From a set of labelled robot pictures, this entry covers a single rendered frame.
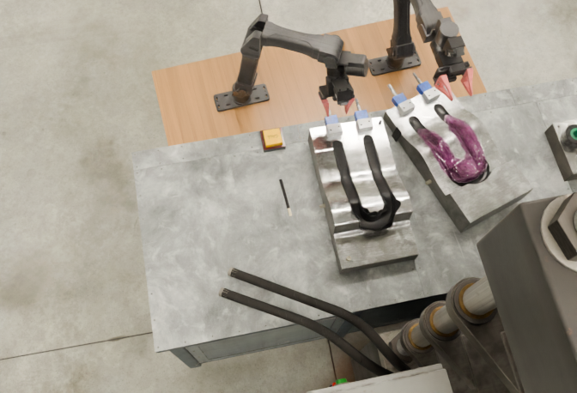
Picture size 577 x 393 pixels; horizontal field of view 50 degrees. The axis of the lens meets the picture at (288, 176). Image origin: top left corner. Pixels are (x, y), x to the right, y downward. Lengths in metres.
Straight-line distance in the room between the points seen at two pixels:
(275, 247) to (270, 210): 0.13
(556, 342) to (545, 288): 0.07
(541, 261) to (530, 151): 1.52
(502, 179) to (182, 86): 1.19
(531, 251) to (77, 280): 2.38
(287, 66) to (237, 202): 0.58
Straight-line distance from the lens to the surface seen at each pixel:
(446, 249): 2.16
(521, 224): 0.92
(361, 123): 2.15
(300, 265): 2.07
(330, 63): 1.89
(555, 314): 0.90
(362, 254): 2.03
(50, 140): 3.30
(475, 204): 2.12
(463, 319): 1.34
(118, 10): 3.63
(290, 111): 2.28
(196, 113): 2.29
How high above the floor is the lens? 2.80
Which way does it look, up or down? 67 degrees down
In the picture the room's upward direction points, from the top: 4 degrees clockwise
